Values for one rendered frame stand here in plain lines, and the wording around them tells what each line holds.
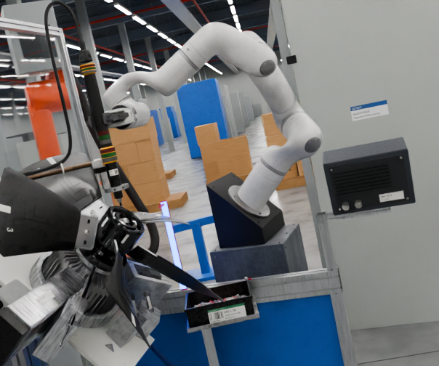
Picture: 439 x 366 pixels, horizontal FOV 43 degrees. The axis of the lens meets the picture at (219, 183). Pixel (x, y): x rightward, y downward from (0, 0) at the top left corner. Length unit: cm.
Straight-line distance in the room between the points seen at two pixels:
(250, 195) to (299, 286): 43
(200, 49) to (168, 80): 14
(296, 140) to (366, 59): 133
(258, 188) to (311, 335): 58
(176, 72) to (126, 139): 791
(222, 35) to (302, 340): 107
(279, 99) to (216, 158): 891
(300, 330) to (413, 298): 158
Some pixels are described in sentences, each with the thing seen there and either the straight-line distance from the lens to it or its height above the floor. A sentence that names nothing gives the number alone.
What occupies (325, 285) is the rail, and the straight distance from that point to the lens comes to 196.
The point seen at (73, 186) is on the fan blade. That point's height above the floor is 133.
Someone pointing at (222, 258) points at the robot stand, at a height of 90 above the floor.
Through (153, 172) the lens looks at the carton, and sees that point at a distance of 963.
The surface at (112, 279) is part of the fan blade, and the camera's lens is 131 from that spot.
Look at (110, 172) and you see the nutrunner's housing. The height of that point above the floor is 135.
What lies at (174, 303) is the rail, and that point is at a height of 82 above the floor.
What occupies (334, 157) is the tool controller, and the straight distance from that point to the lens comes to 183.
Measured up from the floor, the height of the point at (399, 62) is 150.
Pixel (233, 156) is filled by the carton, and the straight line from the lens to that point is 1085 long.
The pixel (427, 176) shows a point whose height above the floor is 86.
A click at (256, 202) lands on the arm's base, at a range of 220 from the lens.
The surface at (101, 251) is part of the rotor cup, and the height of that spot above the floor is 116.
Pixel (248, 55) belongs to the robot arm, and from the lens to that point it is 181.
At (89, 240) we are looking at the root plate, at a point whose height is 120.
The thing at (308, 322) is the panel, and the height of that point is 68.
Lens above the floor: 146
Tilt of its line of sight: 7 degrees down
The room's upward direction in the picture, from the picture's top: 12 degrees counter-clockwise
